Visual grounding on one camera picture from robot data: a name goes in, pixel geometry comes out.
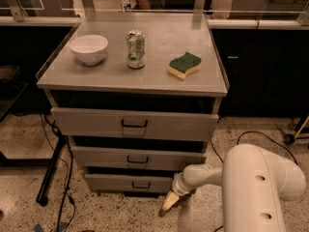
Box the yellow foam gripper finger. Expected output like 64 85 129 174
162 191 180 211

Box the grey bottom drawer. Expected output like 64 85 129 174
84 174 172 193

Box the grey drawer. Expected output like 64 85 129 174
71 146 206 171
84 174 172 193
51 107 218 141

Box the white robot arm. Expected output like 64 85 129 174
162 144 306 232

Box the grey middle drawer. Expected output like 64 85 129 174
71 146 206 171

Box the grey metal drawer cabinet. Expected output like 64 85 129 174
36 11 230 199

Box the grey top drawer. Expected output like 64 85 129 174
51 107 218 141

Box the black stand leg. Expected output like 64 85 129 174
36 135 65 207

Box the wheeled cart base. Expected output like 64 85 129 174
283 115 309 145

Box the green yellow sponge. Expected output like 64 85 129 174
168 52 202 80

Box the green white soda can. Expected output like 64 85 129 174
126 29 146 70

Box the white ceramic bowl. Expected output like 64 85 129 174
70 35 108 66

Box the clear plastic water bottle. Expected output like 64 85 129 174
121 0 131 11

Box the black floor cable right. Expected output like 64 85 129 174
210 130 298 232

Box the black floor cable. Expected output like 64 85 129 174
39 113 77 232
210 130 298 232

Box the black floor cable left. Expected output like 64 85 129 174
39 113 77 232

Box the white horizontal rail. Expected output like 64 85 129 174
0 16 309 31

